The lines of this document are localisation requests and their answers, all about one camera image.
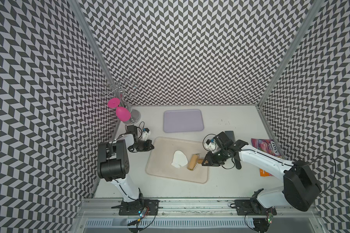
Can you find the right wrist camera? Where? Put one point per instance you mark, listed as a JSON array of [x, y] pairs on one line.
[[211, 145]]

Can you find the beige plastic tray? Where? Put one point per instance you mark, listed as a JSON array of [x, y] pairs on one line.
[[161, 157]]

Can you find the pink wine glass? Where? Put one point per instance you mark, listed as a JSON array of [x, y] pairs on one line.
[[121, 112]]

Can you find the black handled metal spatula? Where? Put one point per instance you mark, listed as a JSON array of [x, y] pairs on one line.
[[231, 135]]

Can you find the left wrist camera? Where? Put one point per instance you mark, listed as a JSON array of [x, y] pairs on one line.
[[145, 134]]

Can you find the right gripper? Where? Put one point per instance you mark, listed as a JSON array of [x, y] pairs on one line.
[[209, 162]]

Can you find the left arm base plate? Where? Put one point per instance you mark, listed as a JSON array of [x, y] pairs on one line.
[[133, 208]]

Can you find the colourful candy bag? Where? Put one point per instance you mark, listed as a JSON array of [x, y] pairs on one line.
[[267, 146]]

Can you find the purple plastic tray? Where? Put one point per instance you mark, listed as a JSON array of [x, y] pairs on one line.
[[184, 120]]

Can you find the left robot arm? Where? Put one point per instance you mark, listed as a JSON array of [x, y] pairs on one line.
[[113, 162]]

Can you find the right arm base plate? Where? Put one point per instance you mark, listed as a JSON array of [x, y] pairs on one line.
[[252, 208]]

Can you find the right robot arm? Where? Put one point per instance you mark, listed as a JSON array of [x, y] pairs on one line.
[[300, 187]]

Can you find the white dough ball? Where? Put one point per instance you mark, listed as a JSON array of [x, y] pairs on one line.
[[179, 159]]

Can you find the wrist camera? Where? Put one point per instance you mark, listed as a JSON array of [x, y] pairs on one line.
[[145, 134], [211, 145]]

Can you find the wooden dough roller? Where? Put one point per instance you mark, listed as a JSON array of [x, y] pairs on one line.
[[194, 161]]

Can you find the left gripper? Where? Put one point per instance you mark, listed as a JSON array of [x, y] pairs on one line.
[[148, 143]]

